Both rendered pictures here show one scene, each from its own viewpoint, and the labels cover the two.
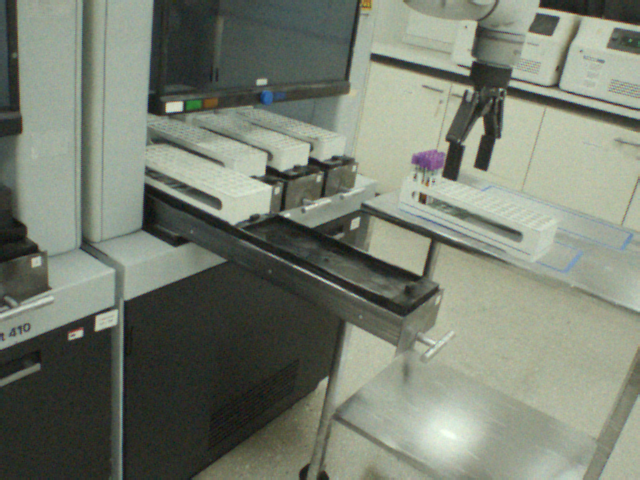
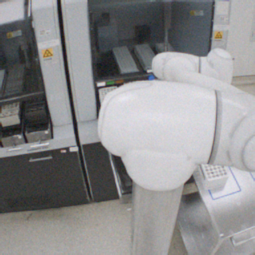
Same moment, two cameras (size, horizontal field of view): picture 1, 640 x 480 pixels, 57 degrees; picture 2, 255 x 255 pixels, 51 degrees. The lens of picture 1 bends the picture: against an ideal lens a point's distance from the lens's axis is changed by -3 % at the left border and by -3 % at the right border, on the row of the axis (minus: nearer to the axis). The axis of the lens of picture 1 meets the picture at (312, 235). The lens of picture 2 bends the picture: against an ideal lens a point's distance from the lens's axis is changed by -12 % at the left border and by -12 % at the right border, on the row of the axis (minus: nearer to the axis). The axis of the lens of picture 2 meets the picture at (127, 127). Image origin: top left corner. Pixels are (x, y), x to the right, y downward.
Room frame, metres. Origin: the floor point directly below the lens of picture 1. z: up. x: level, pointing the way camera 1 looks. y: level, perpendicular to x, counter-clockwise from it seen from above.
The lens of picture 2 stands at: (0.30, -0.65, 1.80)
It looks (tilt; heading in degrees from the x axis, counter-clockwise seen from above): 43 degrees down; 46
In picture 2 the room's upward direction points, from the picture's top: 2 degrees counter-clockwise
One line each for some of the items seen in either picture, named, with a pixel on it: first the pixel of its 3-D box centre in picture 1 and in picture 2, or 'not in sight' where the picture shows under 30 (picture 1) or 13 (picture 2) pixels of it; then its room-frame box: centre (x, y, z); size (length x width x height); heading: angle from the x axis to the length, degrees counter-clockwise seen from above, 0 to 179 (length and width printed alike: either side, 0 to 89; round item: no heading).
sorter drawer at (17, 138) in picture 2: not in sight; (16, 103); (0.76, 0.77, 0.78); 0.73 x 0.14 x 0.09; 57
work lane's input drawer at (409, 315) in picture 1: (263, 242); (120, 141); (0.97, 0.08, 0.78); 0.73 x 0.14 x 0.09; 57
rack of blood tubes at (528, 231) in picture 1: (475, 213); (206, 157); (1.11, -0.31, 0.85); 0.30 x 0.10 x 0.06; 53
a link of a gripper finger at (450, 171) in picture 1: (453, 161); not in sight; (1.08, -0.23, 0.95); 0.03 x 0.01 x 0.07; 53
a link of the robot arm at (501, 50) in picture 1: (496, 48); not in sight; (1.14, -0.28, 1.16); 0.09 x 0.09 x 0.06
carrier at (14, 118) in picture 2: not in sight; (10, 119); (0.63, 0.57, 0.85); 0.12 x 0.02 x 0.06; 148
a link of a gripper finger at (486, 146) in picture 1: (484, 153); not in sight; (1.19, -0.32, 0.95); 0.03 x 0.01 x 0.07; 53
